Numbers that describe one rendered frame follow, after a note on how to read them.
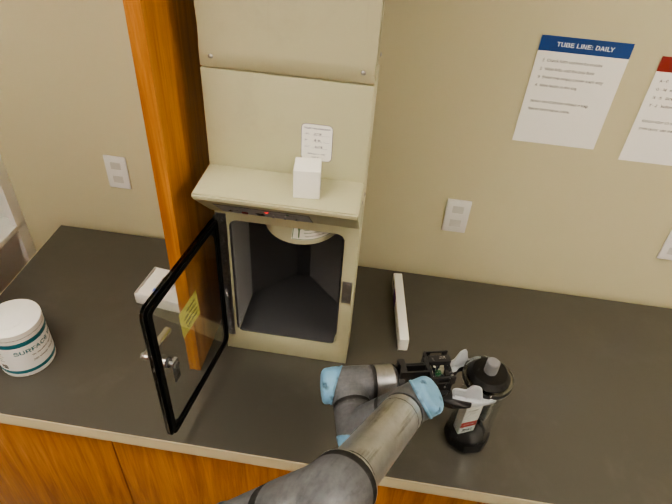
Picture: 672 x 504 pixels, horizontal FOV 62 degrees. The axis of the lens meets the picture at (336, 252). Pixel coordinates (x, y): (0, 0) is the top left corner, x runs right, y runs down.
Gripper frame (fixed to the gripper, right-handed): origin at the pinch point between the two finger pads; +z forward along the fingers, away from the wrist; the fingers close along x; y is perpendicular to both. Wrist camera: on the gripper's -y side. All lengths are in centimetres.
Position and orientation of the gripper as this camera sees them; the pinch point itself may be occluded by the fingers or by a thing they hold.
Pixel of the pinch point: (483, 382)
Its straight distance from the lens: 128.7
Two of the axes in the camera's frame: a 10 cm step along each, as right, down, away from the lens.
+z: 9.9, -0.3, 1.4
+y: 0.7, -7.7, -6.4
